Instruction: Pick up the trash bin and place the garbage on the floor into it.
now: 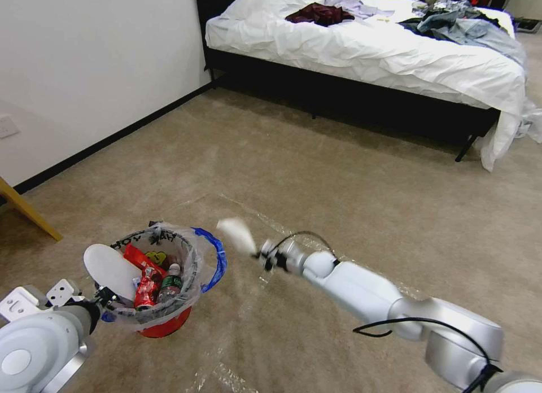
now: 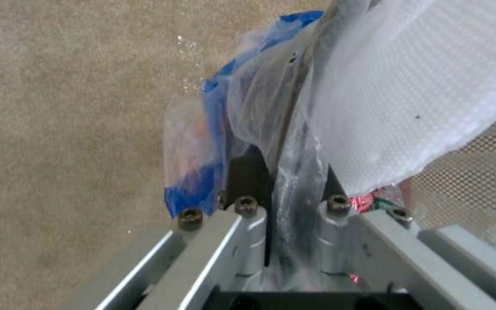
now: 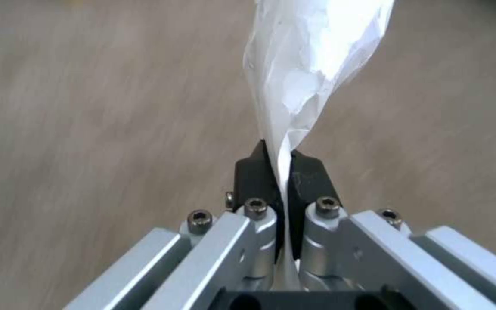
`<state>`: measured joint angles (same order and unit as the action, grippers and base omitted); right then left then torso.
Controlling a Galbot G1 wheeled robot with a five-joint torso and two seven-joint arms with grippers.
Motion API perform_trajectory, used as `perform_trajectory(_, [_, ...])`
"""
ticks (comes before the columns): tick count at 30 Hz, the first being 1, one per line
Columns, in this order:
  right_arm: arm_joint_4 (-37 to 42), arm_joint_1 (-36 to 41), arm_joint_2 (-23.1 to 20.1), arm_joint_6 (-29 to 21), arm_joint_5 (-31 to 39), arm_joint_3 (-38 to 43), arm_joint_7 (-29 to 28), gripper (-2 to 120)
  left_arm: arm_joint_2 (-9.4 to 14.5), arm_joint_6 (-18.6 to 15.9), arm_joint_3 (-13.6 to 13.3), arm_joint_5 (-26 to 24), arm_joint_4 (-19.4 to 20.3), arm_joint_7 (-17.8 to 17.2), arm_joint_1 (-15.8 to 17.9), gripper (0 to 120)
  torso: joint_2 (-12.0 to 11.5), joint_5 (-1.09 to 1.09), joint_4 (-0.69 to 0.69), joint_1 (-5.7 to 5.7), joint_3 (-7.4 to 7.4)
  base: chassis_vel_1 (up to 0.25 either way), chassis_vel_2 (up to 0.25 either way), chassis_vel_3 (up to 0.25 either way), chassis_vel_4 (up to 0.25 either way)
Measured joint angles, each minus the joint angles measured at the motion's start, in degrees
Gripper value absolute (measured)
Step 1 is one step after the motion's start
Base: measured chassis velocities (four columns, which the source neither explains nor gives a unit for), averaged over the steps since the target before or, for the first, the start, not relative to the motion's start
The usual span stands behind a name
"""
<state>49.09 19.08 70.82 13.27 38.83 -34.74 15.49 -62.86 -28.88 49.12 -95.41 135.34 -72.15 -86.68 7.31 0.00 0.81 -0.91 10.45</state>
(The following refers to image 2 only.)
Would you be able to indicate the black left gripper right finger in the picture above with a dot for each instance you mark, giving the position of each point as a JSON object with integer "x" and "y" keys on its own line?
{"x": 381, "y": 252}

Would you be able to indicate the clear plastic bin liner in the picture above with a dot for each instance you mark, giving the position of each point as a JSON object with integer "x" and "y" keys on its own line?
{"x": 254, "y": 106}

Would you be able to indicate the black mesh trash bin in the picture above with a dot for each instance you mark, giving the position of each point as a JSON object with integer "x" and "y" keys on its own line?
{"x": 467, "y": 168}

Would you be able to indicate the red green snack wrapper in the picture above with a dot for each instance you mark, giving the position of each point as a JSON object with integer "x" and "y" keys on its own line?
{"x": 362, "y": 203}

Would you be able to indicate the blue plastic bag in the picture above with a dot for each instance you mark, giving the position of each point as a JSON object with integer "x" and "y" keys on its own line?
{"x": 190, "y": 195}

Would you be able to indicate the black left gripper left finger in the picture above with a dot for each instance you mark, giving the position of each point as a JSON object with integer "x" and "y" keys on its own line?
{"x": 213, "y": 252}

